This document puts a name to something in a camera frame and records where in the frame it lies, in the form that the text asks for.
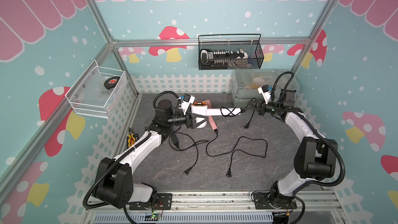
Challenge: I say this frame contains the black hair dryer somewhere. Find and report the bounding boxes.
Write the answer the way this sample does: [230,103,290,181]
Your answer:
[170,130,179,149]

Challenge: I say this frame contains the black white power strip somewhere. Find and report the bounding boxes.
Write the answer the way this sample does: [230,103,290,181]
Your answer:
[199,49,248,67]

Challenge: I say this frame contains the white wire mesh basket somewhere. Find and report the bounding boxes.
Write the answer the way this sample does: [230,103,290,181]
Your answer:
[65,61,127,119]

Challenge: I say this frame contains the black wire mesh basket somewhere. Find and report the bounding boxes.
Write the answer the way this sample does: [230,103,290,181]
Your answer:
[198,34,264,70]

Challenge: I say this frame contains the black red tape measure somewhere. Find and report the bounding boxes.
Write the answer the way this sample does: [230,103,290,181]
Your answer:
[104,76,121,90]

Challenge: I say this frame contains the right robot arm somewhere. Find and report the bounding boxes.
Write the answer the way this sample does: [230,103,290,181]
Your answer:
[248,72,346,209]

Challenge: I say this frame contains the pink dryer black cord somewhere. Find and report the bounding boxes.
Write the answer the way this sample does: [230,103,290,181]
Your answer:
[205,130,268,178]

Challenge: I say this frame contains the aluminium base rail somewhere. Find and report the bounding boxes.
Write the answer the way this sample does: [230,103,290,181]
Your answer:
[81,190,348,224]

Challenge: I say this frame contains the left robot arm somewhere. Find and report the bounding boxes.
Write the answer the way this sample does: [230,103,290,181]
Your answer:
[83,92,208,209]

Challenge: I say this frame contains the white hair dryer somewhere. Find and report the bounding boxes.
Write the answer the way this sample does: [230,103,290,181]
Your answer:
[191,102,243,124]

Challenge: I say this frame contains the yellow black pliers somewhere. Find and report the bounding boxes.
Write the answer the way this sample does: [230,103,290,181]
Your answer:
[126,128,138,148]

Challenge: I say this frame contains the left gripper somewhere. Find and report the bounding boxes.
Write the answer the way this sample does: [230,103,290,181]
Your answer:
[167,107,208,129]

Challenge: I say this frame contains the green clear storage box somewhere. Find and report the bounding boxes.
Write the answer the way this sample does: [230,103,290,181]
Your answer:
[231,69,284,108]

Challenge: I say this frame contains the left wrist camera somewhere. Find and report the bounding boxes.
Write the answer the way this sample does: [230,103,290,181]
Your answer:
[177,93,195,115]

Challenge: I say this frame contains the pink hair dryer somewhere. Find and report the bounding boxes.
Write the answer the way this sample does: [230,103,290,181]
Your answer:
[204,100,218,133]

